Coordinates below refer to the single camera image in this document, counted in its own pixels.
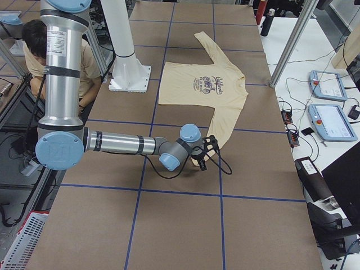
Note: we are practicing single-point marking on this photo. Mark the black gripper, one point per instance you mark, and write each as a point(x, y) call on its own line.
point(198, 156)

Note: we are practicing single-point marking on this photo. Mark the cream long sleeve shirt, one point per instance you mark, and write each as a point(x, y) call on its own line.
point(220, 85)

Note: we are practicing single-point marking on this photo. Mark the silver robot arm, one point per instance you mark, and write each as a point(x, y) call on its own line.
point(63, 138)

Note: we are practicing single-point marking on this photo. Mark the brown paper table cover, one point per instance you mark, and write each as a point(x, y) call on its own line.
point(125, 212)

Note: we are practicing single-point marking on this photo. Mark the lower teach pendant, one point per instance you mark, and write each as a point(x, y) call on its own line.
point(330, 123)

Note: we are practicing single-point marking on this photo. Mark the teach pendant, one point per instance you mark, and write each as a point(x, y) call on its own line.
point(327, 85)
point(330, 123)

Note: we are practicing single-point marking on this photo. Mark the black monitor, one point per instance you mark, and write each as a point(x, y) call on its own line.
point(342, 178)

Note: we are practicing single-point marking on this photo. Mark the upper teach pendant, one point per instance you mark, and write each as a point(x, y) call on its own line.
point(327, 85)

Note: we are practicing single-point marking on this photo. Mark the black water bottle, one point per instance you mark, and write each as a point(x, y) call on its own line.
point(267, 22)

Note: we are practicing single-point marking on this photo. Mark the red bottle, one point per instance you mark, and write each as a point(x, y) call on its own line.
point(261, 8)

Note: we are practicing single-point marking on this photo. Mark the white plastic basket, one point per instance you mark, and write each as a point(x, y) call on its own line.
point(25, 242)

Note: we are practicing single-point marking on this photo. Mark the seated person in beige shirt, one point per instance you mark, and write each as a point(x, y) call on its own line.
point(62, 65)

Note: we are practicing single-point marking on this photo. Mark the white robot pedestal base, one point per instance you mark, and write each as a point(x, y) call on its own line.
point(128, 74)

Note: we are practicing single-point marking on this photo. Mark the aluminium frame post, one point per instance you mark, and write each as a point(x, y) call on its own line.
point(305, 15)

